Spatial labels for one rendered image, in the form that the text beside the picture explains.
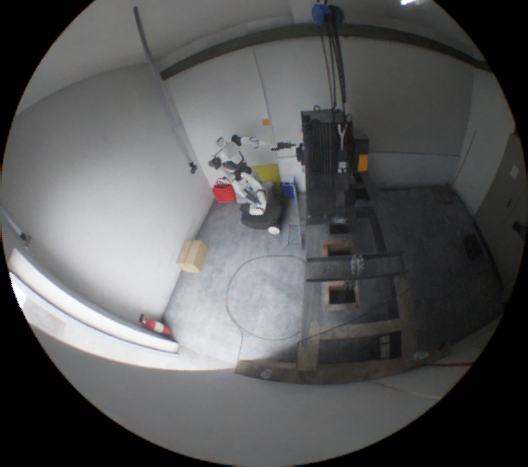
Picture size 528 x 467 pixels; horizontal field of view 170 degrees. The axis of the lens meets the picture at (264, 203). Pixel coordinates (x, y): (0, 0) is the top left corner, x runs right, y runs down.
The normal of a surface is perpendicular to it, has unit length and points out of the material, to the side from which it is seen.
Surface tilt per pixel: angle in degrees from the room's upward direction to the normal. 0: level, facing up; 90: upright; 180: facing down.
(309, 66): 90
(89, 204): 90
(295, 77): 90
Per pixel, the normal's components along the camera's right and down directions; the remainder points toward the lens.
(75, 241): 0.96, -0.05
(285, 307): -0.22, -0.73
